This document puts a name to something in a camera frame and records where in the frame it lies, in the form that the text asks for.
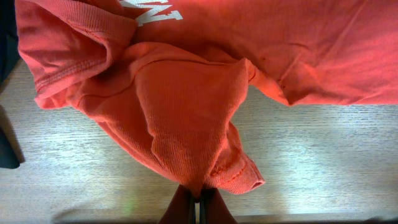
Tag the red soccer t-shirt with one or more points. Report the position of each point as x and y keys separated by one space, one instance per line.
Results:
x=164 y=78

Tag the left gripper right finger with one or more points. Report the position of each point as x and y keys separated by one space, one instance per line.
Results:
x=213 y=209

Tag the black athletic shirt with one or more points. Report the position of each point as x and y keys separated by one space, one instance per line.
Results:
x=10 y=155

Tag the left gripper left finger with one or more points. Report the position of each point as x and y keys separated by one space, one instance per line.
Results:
x=181 y=209

